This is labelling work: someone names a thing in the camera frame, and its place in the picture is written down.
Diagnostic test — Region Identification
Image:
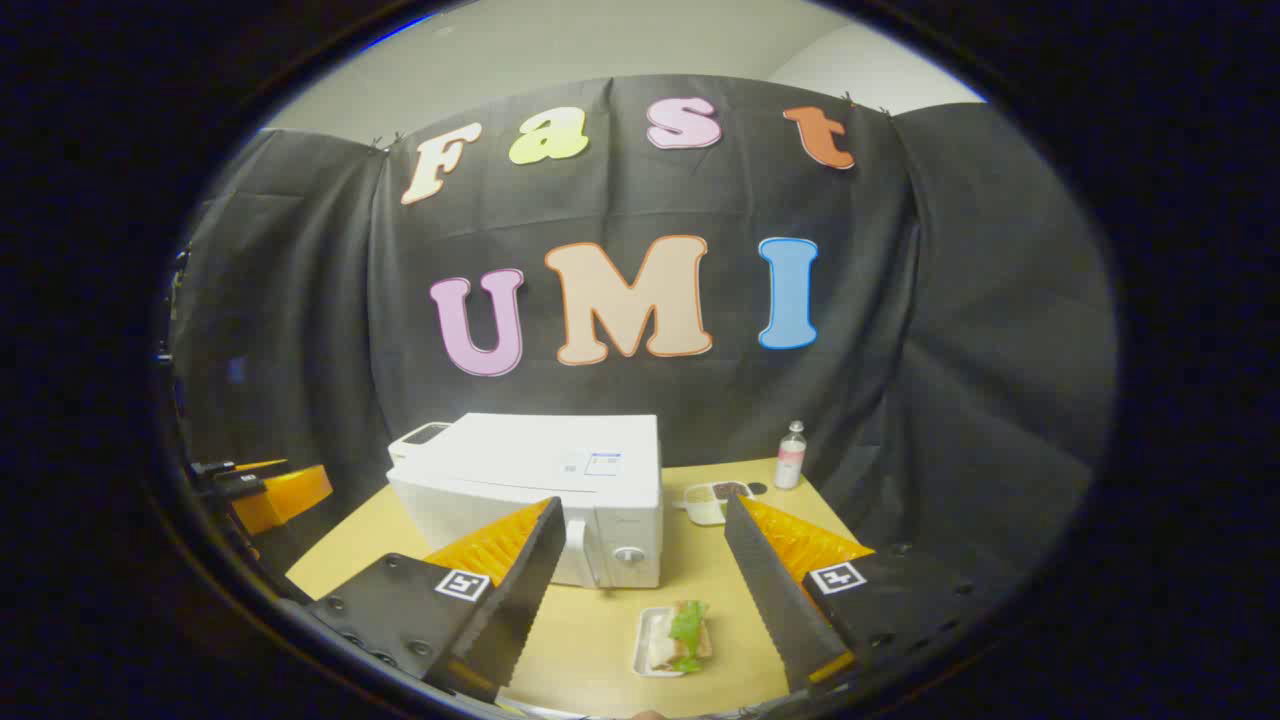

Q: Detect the white food container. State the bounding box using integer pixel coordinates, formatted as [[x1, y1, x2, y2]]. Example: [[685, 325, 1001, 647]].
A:
[[683, 481, 751, 527]]

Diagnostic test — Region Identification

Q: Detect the white microwave oven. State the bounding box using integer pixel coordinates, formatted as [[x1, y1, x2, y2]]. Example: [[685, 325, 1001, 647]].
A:
[[386, 412, 664, 589]]

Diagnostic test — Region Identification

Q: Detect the black backdrop cloth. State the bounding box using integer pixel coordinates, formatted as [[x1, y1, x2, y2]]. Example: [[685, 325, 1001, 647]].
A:
[[165, 72, 1119, 601]]

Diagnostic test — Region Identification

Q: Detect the small bottle with pink label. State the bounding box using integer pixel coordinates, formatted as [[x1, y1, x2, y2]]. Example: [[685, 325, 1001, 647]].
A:
[[774, 420, 808, 491]]

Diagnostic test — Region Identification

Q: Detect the white plastic tray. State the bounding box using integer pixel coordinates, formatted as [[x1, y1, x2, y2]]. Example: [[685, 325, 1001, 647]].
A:
[[632, 605, 713, 678]]

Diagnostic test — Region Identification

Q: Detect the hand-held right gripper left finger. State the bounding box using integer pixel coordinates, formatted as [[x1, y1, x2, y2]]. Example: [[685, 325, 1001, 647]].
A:
[[300, 497, 567, 703]]

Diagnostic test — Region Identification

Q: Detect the lettuce toast sandwich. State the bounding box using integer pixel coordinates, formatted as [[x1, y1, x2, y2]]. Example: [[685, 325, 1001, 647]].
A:
[[648, 600, 713, 673]]

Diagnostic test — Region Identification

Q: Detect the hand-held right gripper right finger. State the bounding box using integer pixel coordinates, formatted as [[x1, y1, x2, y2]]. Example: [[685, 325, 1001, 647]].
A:
[[724, 493, 1001, 696]]

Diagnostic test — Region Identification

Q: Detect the white toaster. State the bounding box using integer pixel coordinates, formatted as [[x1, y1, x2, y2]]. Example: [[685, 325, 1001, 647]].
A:
[[388, 421, 456, 466]]

